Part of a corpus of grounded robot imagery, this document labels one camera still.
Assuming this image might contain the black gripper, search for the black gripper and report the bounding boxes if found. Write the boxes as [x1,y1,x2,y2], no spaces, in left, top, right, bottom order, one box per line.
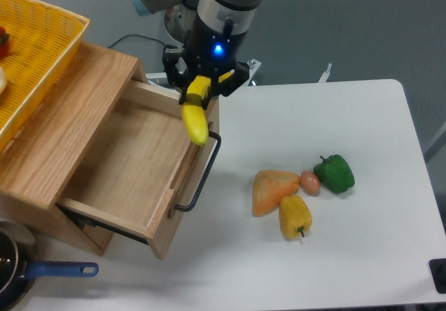
[162,20,249,110]

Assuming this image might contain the yellow banana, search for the yellow banana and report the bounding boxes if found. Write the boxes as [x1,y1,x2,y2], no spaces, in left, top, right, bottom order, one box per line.
[181,75,217,146]

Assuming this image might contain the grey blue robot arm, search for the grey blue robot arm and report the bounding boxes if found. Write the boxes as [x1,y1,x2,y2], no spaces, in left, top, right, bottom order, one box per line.
[135,0,261,108]

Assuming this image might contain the open wooden top drawer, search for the open wooden top drawer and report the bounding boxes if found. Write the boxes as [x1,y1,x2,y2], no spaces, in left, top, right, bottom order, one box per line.
[57,81,215,259]

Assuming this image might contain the wooden drawer cabinet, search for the wooden drawer cabinet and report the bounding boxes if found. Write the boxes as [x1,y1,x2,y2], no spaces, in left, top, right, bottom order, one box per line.
[1,43,146,255]

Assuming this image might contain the orange triangular bread piece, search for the orange triangular bread piece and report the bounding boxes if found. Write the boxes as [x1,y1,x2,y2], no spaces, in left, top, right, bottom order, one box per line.
[252,170,300,217]

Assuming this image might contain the brown egg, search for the brown egg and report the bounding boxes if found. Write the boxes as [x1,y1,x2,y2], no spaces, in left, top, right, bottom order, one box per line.
[300,171,321,196]

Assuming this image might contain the yellow plastic basket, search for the yellow plastic basket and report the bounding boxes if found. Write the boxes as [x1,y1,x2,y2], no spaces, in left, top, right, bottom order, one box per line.
[1,0,90,149]

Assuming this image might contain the green bell pepper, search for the green bell pepper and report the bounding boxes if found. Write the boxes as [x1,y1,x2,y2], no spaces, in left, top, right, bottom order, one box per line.
[313,154,355,194]

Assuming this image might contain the yellow bell pepper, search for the yellow bell pepper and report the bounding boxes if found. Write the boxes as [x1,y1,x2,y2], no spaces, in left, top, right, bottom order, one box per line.
[279,195,312,240]

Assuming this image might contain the red tomato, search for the red tomato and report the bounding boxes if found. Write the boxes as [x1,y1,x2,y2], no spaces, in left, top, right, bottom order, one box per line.
[0,26,10,58]

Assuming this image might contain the white round vegetable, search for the white round vegetable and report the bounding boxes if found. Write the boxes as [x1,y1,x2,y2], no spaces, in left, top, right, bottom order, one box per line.
[0,67,8,93]

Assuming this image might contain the black corner fixture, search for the black corner fixture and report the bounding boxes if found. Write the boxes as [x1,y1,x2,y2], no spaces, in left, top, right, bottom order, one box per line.
[429,258,446,294]

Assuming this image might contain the black cable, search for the black cable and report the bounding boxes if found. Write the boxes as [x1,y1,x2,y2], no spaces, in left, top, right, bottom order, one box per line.
[107,33,171,73]

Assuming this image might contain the white metal bracket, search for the white metal bracket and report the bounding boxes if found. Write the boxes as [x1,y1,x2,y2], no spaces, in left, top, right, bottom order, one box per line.
[146,59,332,90]

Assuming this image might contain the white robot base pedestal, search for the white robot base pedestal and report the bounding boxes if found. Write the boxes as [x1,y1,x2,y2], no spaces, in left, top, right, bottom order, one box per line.
[164,4,197,51]

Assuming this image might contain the black drawer handle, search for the black drawer handle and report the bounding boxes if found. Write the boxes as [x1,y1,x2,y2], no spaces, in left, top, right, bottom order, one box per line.
[174,131,222,213]

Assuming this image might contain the blue handled saucepan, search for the blue handled saucepan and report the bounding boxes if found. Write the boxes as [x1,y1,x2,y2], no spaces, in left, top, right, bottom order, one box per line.
[1,221,99,310]

